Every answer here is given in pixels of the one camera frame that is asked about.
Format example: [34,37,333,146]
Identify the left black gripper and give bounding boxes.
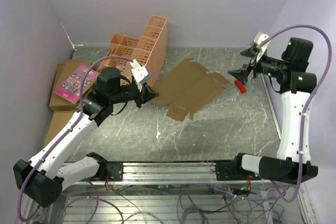
[109,82,159,108]

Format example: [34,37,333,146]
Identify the brown cardboard box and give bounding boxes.
[151,58,230,121]

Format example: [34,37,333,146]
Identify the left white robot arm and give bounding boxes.
[13,66,158,208]

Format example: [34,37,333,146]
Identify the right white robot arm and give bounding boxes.
[215,34,318,185]

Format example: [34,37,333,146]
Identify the large closed cardboard box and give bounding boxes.
[49,60,91,112]

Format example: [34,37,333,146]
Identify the small closed cardboard box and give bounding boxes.
[44,111,73,147]

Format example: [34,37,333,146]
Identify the red small object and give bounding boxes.
[234,79,247,93]

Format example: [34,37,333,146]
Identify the orange plastic organizer rack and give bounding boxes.
[107,15,168,87]

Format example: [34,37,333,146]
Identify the pink book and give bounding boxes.
[54,65,100,104]

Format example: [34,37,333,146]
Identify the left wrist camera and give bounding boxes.
[130,59,151,91]

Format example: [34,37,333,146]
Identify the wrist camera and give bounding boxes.
[251,31,270,63]
[130,59,151,91]

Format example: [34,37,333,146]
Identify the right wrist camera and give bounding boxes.
[251,31,270,63]

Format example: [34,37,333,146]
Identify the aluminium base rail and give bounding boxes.
[60,161,305,185]

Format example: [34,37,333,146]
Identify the tangled floor cables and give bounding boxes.
[60,182,289,224]

